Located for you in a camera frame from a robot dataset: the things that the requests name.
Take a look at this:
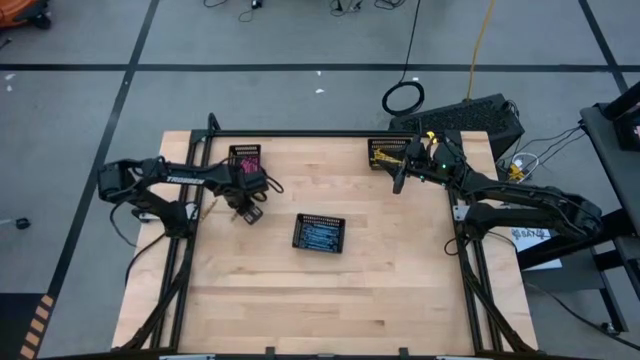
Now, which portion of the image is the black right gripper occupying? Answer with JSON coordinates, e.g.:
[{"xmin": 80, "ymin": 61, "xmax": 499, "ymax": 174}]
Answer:
[{"xmin": 378, "ymin": 137, "xmax": 436, "ymax": 195}]

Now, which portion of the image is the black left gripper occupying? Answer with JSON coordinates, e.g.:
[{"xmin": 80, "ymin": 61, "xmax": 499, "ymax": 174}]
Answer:
[{"xmin": 219, "ymin": 162, "xmax": 269, "ymax": 226}]

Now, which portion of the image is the black plastic mesh basket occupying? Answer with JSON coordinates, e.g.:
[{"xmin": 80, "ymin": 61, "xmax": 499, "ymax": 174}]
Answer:
[
  {"xmin": 367, "ymin": 137, "xmax": 415, "ymax": 172},
  {"xmin": 227, "ymin": 143, "xmax": 263, "ymax": 175},
  {"xmin": 292, "ymin": 213, "xmax": 347, "ymax": 255}
]

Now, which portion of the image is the white printed paper sheet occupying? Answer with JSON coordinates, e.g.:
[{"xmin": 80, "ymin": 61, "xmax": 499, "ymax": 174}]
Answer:
[{"xmin": 509, "ymin": 227, "xmax": 564, "ymax": 272}]

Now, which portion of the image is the black equipment stand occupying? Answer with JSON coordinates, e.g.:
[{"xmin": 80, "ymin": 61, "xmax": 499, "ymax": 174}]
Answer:
[{"xmin": 516, "ymin": 79, "xmax": 640, "ymax": 351}]

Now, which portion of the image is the orange black machine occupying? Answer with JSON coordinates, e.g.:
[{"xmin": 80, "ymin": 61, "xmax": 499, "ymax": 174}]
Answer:
[{"xmin": 0, "ymin": 0, "xmax": 54, "ymax": 30}]

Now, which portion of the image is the black coiled cable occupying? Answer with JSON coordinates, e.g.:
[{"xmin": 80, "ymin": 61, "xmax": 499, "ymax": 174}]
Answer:
[{"xmin": 381, "ymin": 0, "xmax": 426, "ymax": 118}]

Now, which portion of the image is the white cable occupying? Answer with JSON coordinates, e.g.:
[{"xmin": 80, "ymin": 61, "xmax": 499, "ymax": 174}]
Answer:
[{"xmin": 509, "ymin": 151, "xmax": 541, "ymax": 171}]

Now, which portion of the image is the yellow hanging cable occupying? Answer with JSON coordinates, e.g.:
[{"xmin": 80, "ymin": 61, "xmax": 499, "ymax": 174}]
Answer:
[{"xmin": 465, "ymin": 0, "xmax": 498, "ymax": 100}]

